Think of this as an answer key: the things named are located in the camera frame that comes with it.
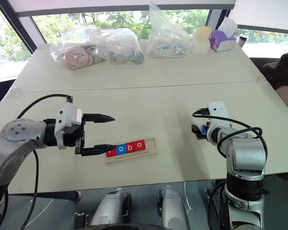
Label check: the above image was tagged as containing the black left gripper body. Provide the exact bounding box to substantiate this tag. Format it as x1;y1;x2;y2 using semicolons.
61;123;86;156

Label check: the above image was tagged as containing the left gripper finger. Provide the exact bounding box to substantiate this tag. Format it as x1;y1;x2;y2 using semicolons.
81;144;118;157
82;112;116;126

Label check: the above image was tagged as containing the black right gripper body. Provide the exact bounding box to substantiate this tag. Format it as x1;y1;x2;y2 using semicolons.
191;121;211;140

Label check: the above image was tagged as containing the wooden letter tray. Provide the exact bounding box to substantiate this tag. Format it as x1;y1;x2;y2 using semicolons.
104;138;160;165

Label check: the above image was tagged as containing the silver left robot leg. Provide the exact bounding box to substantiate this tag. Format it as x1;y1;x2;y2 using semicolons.
90;187;132;227

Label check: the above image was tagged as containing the silver robot leg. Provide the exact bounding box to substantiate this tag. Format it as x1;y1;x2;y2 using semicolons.
90;187;132;227
157;185;190;230

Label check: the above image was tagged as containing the silver right robot leg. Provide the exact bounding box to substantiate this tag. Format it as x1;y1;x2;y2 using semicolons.
157;185;190;230

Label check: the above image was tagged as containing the pink plush toy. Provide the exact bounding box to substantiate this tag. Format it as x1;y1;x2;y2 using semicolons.
57;45;106;71

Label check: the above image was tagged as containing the gray cylindrical item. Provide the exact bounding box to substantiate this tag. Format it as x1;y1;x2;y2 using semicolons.
109;50;144;65

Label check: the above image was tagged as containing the clear bag with gray item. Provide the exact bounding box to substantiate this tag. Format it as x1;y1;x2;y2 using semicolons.
96;28;145;65

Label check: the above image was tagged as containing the white plastic container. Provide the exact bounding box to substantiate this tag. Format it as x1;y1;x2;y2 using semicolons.
191;39;211;55

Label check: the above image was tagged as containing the clear bag with pink plush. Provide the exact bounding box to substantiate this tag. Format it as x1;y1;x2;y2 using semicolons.
49;25;106;72

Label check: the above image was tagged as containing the purple tissue box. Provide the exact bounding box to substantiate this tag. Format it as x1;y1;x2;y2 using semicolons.
209;29;237;53

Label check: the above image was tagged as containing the yellow plastic cup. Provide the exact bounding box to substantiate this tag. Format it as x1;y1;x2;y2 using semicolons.
193;26;213;44

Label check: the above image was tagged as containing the silver can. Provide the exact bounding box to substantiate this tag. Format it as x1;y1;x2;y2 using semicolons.
236;34;248;48

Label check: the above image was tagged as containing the person in black clothing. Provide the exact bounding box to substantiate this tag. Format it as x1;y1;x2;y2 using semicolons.
266;46;288;115

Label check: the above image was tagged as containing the tall clear plastic bag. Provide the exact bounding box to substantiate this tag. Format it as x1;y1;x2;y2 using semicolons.
145;2;194;58

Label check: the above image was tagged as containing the white tissue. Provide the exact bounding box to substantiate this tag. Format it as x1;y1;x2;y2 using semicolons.
218;16;238;38

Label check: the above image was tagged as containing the wide white roller blind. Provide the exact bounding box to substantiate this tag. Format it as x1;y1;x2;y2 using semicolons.
14;0;238;18

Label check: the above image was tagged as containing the narrow white roller blind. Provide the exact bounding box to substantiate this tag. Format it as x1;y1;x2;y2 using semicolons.
228;0;288;31

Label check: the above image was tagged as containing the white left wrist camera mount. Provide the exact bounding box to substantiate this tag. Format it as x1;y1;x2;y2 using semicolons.
54;102;84;150

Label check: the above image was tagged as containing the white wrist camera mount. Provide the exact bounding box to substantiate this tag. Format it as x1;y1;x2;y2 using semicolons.
205;101;230;146
54;102;84;150

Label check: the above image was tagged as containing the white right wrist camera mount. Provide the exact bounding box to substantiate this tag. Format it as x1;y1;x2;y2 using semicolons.
205;101;230;146

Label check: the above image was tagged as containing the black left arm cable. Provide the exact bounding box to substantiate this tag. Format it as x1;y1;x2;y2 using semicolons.
15;93;74;230

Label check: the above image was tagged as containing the black table frame bar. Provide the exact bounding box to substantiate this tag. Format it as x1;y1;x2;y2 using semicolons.
36;191;82;201

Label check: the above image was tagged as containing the thin white floor cable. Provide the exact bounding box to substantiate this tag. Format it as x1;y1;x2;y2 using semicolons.
183;182;193;216

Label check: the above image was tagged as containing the small black metal bracket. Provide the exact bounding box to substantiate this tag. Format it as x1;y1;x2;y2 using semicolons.
73;212;89;226

